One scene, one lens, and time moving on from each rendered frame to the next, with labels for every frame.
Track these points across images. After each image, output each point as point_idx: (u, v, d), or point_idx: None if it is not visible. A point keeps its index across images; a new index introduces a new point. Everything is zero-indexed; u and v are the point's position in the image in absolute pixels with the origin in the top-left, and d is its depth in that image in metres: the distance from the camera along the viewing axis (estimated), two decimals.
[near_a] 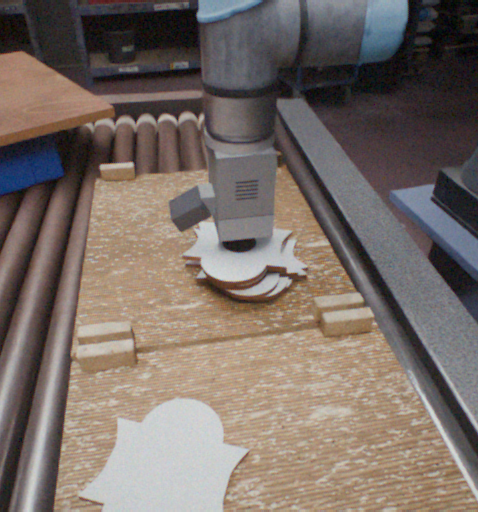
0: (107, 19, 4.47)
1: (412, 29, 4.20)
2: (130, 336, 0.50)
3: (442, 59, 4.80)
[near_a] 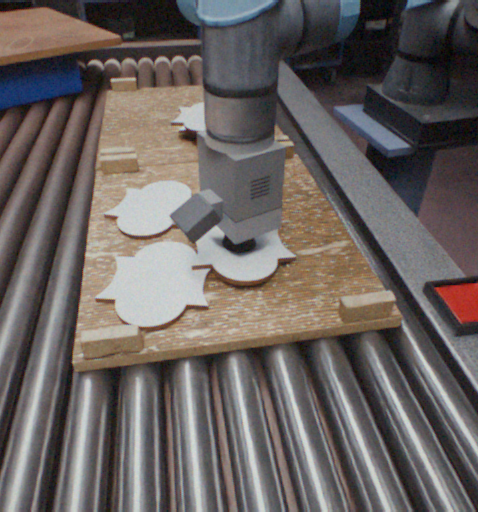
0: (109, 8, 4.74)
1: (396, 17, 4.47)
2: None
3: None
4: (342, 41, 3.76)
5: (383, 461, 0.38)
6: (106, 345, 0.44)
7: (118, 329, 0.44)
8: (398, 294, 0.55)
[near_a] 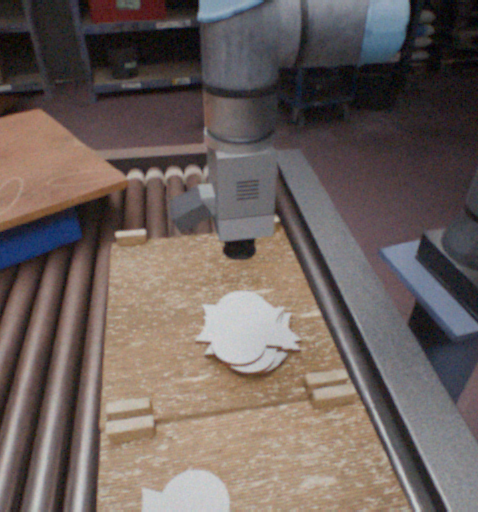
0: (110, 35, 4.56)
1: (409, 46, 4.29)
2: (150, 411, 0.59)
3: (439, 73, 4.89)
4: (355, 77, 3.58)
5: None
6: None
7: None
8: None
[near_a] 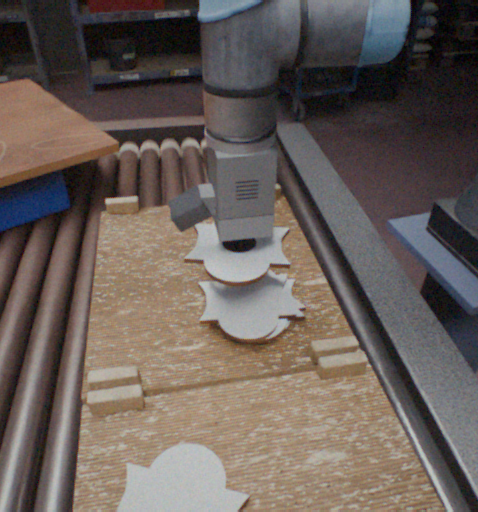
0: (108, 26, 4.50)
1: (411, 37, 4.23)
2: (138, 380, 0.53)
3: (441, 65, 4.83)
4: (357, 66, 3.52)
5: None
6: None
7: None
8: None
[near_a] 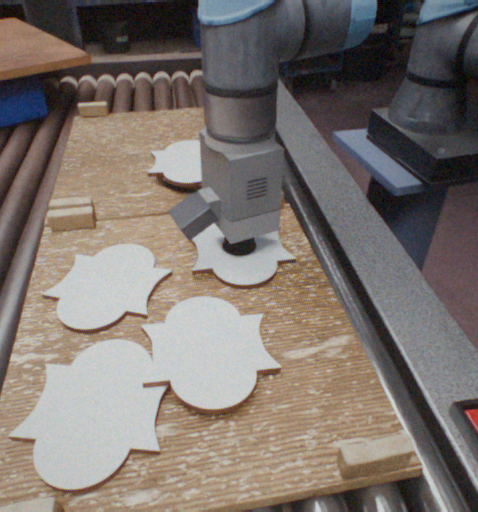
0: (102, 11, 4.61)
1: (398, 20, 4.33)
2: (91, 208, 0.63)
3: None
4: None
5: None
6: None
7: (25, 507, 0.31)
8: (416, 417, 0.41)
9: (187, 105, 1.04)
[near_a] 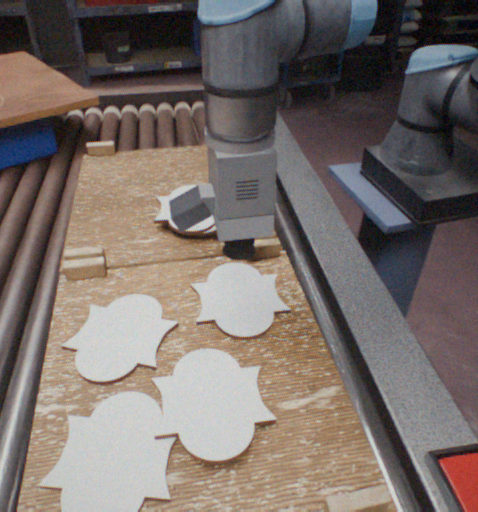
0: (104, 20, 4.66)
1: (396, 30, 4.39)
2: (102, 257, 0.69)
3: None
4: (341, 57, 3.68)
5: None
6: None
7: None
8: (395, 464, 0.47)
9: (189, 141, 1.10)
